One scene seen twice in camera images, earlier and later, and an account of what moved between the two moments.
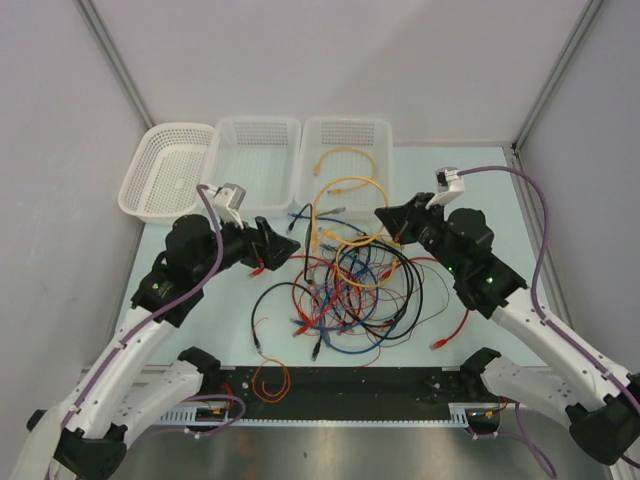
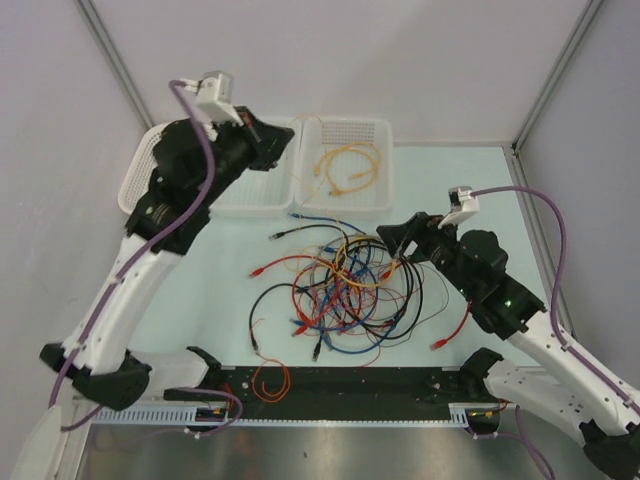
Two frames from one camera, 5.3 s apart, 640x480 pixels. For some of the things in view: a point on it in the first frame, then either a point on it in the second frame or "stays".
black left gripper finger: [273, 256] -> [266, 157]
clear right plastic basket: [346, 168] stays
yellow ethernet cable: [332, 235] -> [340, 192]
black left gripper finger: [268, 238] -> [270, 134]
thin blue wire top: [345, 223] stays
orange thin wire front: [253, 382] stays
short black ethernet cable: [306, 279] -> [285, 233]
